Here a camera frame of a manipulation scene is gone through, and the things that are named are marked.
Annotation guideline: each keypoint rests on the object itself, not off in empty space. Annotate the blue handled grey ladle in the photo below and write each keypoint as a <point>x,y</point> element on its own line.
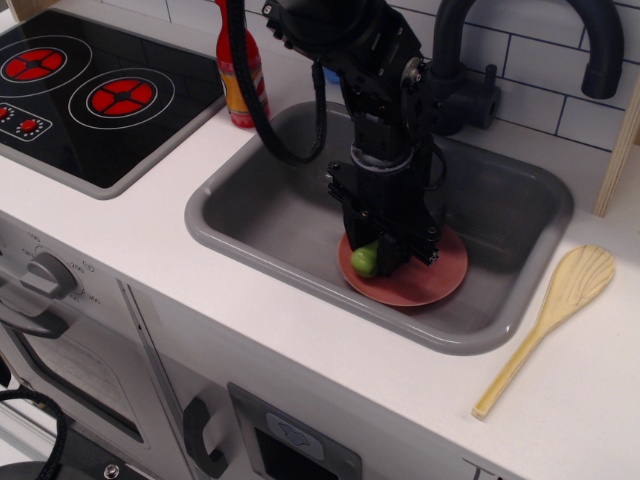
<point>331,76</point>

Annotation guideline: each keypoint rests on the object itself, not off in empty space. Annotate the white toy oven door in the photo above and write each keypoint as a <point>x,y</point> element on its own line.
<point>97,371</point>

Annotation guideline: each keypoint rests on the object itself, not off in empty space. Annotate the grey plastic sink basin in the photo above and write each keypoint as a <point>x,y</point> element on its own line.
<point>509,215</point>

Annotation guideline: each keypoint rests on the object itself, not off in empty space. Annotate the pink round plate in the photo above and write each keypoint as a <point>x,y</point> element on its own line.
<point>414,283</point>

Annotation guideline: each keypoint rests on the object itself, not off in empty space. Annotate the wooden side panel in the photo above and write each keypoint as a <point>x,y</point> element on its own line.
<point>625,140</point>

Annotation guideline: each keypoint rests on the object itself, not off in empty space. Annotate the grey oven door handle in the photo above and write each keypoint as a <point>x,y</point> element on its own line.
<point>31,314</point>

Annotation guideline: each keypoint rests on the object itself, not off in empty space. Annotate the dark grey toy faucet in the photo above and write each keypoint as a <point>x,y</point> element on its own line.
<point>459,100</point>

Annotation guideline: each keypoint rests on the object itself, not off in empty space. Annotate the dark grey cabinet handle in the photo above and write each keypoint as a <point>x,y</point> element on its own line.
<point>194,420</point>

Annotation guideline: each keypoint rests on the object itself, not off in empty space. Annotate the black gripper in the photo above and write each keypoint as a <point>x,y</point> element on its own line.
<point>401,208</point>

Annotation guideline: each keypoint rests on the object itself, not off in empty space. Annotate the red toy sauce bottle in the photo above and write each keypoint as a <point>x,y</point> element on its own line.
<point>236,105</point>

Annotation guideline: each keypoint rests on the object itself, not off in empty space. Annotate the black toy stovetop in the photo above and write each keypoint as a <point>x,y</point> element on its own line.
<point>94,107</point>

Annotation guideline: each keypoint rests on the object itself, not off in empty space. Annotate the grey oven knob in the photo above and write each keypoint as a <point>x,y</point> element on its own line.
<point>48,276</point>

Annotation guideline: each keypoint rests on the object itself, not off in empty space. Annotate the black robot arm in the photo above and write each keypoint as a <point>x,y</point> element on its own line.
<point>394,163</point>

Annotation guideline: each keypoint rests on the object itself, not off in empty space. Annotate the grey dishwasher control panel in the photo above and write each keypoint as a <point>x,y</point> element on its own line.
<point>280,446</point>

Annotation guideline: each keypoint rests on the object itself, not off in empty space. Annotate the wooden spoon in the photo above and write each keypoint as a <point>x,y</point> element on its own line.
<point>579,277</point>

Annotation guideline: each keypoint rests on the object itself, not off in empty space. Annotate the green handled grey spatula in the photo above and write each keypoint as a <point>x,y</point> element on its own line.
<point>364,260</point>

